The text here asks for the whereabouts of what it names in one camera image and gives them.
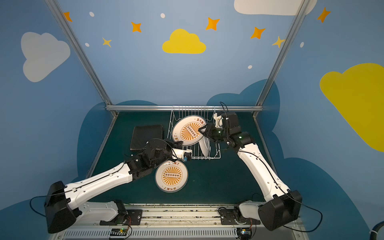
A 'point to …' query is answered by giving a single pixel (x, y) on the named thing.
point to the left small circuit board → (118, 232)
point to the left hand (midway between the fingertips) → (178, 136)
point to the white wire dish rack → (207, 113)
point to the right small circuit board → (243, 231)
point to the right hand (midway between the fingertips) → (201, 129)
